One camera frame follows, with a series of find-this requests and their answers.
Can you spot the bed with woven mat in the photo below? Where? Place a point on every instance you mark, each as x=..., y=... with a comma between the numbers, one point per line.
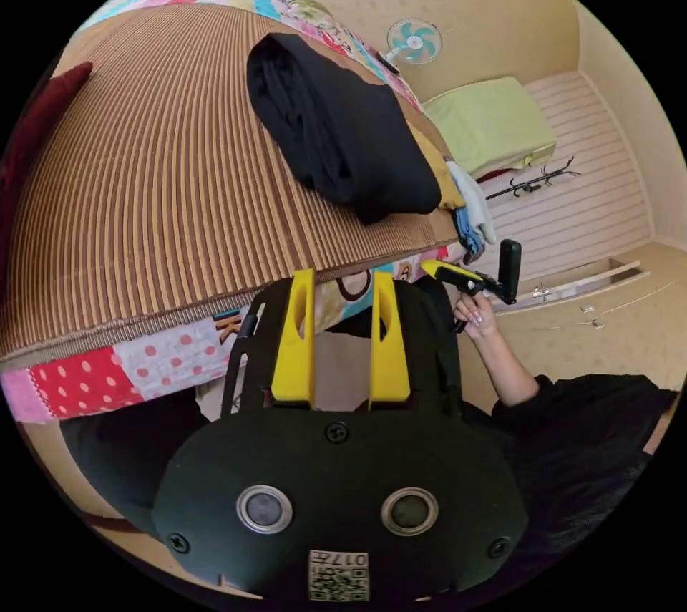
x=145, y=182

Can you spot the pile of clothes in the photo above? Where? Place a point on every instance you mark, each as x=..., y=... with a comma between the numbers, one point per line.
x=472, y=204

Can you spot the black coat rack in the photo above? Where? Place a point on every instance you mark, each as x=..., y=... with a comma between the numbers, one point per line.
x=537, y=183

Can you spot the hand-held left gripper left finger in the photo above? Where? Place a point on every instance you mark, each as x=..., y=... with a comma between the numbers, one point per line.
x=294, y=343

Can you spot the dark red pillow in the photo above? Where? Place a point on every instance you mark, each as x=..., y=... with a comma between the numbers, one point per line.
x=37, y=129

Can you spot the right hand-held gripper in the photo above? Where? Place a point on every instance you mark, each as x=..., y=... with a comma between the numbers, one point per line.
x=466, y=285

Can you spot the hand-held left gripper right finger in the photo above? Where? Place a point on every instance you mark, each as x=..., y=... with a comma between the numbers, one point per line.
x=389, y=354

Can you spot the black pants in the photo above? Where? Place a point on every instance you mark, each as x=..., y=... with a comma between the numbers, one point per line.
x=343, y=134

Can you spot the white fan with teal blades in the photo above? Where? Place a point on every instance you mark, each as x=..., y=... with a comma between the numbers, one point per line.
x=414, y=43

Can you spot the person's right hand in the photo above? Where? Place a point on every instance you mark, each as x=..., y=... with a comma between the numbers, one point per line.
x=476, y=315

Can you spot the person's body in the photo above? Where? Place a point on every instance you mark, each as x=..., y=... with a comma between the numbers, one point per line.
x=579, y=451

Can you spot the light green folded quilt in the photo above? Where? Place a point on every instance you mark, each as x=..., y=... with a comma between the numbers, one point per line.
x=488, y=123

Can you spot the person's right forearm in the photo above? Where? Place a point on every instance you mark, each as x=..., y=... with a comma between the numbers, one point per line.
x=507, y=367

